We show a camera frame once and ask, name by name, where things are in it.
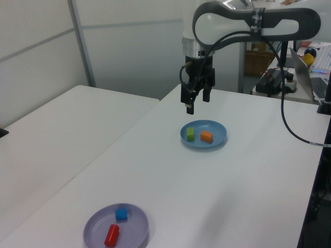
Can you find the small blue block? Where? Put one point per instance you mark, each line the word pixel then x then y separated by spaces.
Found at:
pixel 121 215

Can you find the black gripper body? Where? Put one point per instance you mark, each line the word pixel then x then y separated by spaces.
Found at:
pixel 197 72

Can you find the dark blue ball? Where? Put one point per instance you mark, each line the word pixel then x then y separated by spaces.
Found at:
pixel 311 51

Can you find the orange rectangular block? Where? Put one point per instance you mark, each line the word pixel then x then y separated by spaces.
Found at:
pixel 206 137

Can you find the white adjoining table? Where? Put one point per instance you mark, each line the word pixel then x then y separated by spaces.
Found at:
pixel 64 129

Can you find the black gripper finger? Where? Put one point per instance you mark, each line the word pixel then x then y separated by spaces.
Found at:
pixel 206 95
pixel 190 103

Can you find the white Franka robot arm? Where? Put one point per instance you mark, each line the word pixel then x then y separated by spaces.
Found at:
pixel 225 18

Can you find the red cylinder block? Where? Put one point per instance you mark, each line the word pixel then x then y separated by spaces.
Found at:
pixel 111 235

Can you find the black clamp post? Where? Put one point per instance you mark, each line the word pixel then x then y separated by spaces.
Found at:
pixel 325 106

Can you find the blue plate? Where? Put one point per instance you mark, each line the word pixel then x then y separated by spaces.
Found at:
pixel 218 134

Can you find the white keyboard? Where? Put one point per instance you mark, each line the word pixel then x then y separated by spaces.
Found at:
pixel 323 59

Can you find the black control box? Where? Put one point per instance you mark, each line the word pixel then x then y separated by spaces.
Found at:
pixel 267 82

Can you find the grey partition post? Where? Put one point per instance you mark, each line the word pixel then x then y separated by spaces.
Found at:
pixel 82 44
pixel 242 67

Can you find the yellow ball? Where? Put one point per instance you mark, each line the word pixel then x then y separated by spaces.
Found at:
pixel 308 60

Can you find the green rectangular block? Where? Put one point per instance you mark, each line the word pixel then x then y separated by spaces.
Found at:
pixel 190 135

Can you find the purple plate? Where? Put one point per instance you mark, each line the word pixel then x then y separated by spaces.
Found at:
pixel 137 232

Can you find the grey emergency stop button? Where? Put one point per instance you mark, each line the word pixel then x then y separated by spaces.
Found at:
pixel 290 80

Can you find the silver laptop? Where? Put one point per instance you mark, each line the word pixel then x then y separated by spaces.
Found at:
pixel 301 69

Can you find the black monitor stand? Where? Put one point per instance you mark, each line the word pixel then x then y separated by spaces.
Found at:
pixel 284 54

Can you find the brown cardboard box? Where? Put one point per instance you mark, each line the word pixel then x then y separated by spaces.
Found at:
pixel 258 62

